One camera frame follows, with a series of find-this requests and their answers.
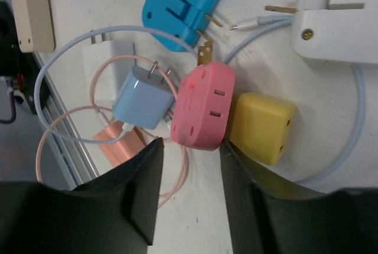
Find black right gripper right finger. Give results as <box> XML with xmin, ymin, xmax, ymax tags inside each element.
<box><xmin>220</xmin><ymin>141</ymin><xmax>377</xmax><ymax>253</ymax></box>

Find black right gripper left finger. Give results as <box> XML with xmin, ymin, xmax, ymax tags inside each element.
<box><xmin>1</xmin><ymin>138</ymin><xmax>164</xmax><ymax>253</ymax></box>

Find salmon usb charger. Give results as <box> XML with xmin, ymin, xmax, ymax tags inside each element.
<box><xmin>93</xmin><ymin>121</ymin><xmax>146</xmax><ymax>167</ymax></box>

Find yellow usb charger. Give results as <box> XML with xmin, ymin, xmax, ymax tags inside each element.
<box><xmin>225</xmin><ymin>92</ymin><xmax>297</xmax><ymax>166</ymax></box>

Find light blue usb charger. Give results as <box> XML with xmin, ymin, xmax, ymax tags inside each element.
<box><xmin>113</xmin><ymin>61</ymin><xmax>175</xmax><ymax>130</ymax></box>

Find pink charger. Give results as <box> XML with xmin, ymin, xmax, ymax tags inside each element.
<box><xmin>171</xmin><ymin>61</ymin><xmax>236</xmax><ymax>151</ymax></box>

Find white usb charger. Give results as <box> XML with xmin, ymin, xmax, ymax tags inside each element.
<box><xmin>81</xmin><ymin>34</ymin><xmax>136</xmax><ymax>107</ymax></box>

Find white folding plug adapter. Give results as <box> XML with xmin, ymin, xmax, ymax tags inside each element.
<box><xmin>265</xmin><ymin>0</ymin><xmax>377</xmax><ymax>66</ymax></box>

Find cream power strip red sockets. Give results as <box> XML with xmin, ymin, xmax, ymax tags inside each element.
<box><xmin>11</xmin><ymin>0</ymin><xmax>56</xmax><ymax>53</ymax></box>

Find blue plug adapter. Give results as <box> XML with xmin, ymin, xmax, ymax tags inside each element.
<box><xmin>142</xmin><ymin>0</ymin><xmax>223</xmax><ymax>47</ymax></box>

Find front aluminium rail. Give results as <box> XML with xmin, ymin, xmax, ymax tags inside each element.
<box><xmin>32</xmin><ymin>51</ymin><xmax>101</xmax><ymax>191</ymax></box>

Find pink usb cable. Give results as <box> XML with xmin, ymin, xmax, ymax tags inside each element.
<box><xmin>35</xmin><ymin>54</ymin><xmax>190</xmax><ymax>210</ymax></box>

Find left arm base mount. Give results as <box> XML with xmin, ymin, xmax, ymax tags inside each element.
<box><xmin>1</xmin><ymin>1</ymin><xmax>40</xmax><ymax>114</ymax></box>

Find light blue usb cable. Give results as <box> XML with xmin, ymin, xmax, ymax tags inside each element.
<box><xmin>34</xmin><ymin>14</ymin><xmax>367</xmax><ymax>185</ymax></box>

